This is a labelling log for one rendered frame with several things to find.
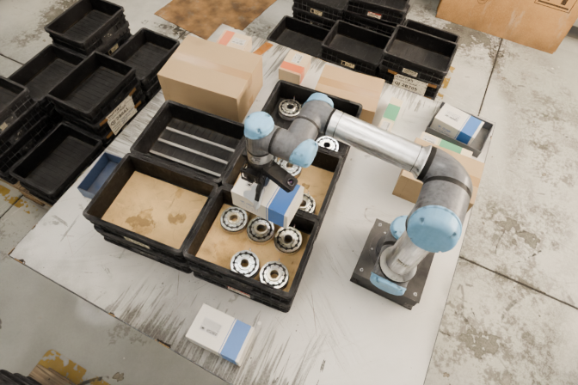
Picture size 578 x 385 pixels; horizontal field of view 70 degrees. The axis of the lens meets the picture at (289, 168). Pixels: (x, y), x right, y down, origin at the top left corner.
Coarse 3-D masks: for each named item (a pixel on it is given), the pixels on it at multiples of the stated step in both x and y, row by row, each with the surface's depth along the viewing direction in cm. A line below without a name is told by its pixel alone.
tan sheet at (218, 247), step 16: (224, 208) 160; (208, 240) 152; (224, 240) 152; (240, 240) 153; (272, 240) 153; (288, 240) 153; (304, 240) 154; (208, 256) 149; (224, 256) 149; (272, 256) 150; (288, 256) 150; (288, 288) 144
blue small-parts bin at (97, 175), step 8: (104, 152) 179; (104, 160) 181; (112, 160) 184; (120, 160) 180; (96, 168) 178; (104, 168) 182; (112, 168) 182; (88, 176) 174; (96, 176) 179; (104, 176) 180; (80, 184) 170; (88, 184) 175; (96, 184) 178; (88, 192) 169
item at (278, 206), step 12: (240, 180) 131; (240, 192) 129; (264, 192) 129; (276, 192) 129; (288, 192) 130; (300, 192) 130; (240, 204) 134; (252, 204) 129; (264, 204) 127; (276, 204) 127; (288, 204) 127; (264, 216) 132; (276, 216) 128; (288, 216) 126
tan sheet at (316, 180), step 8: (304, 168) 171; (312, 168) 171; (320, 168) 171; (304, 176) 169; (312, 176) 169; (320, 176) 169; (328, 176) 169; (304, 184) 167; (312, 184) 167; (320, 184) 167; (328, 184) 167; (304, 192) 165; (312, 192) 165; (320, 192) 165; (320, 200) 163; (320, 208) 161
